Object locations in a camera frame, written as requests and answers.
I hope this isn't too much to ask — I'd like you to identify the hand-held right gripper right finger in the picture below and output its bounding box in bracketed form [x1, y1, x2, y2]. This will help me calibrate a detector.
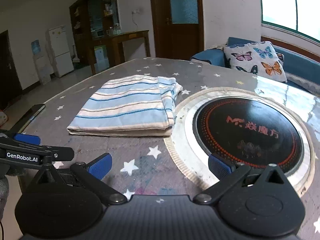
[194, 154, 293, 205]

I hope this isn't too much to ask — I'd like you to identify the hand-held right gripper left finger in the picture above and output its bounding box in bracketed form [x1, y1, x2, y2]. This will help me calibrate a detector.
[24, 153, 128, 205]

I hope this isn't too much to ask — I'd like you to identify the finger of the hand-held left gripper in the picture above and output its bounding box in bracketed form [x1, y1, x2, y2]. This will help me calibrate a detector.
[0, 129, 75, 161]

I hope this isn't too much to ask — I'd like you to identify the blue white striped garment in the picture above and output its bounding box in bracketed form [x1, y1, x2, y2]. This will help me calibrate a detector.
[67, 75, 183, 138]

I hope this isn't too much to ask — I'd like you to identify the person's left forearm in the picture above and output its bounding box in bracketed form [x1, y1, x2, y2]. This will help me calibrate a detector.
[0, 167, 25, 220]

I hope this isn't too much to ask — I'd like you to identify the black smartphone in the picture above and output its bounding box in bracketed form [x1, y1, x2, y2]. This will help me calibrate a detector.
[15, 103, 46, 133]

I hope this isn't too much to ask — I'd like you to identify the grey star-print tablecloth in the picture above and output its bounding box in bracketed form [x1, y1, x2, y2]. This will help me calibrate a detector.
[17, 57, 320, 240]

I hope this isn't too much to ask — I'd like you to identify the round black induction cooker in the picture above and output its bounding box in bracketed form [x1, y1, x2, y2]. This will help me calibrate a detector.
[164, 87, 315, 197]

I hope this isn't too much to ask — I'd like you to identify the dark plain wooden door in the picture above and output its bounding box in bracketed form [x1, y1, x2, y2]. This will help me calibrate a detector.
[0, 30, 23, 110]

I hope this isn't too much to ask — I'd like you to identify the white water dispenser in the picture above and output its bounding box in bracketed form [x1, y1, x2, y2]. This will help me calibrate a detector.
[31, 39, 52, 85]

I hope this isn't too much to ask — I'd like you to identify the white refrigerator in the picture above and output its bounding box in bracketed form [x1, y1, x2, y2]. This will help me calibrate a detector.
[48, 25, 75, 78]

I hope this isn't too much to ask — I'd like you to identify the green white cardboard box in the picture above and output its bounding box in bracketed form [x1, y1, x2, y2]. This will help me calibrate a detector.
[94, 45, 110, 72]

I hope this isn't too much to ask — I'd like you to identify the blue sofa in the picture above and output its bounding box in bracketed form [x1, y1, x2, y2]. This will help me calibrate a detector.
[190, 37, 320, 97]

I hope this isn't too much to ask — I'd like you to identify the butterfly print pillow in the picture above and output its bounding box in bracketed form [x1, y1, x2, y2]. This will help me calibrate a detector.
[223, 41, 288, 83]

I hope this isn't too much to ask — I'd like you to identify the wooden display cabinet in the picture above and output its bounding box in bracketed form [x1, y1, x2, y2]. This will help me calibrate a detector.
[69, 0, 120, 63]

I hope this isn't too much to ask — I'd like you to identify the wooden door with glass pane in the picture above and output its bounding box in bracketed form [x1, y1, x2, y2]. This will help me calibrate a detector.
[149, 0, 209, 61]

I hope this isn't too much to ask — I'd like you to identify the wooden side table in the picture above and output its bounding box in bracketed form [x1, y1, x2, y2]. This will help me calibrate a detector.
[89, 30, 151, 75]

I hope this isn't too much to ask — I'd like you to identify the green-framed window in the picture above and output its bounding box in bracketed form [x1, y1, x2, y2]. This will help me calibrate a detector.
[259, 0, 320, 43]

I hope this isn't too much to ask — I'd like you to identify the wall socket with cable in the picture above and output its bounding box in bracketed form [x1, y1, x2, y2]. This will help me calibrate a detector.
[132, 9, 142, 27]

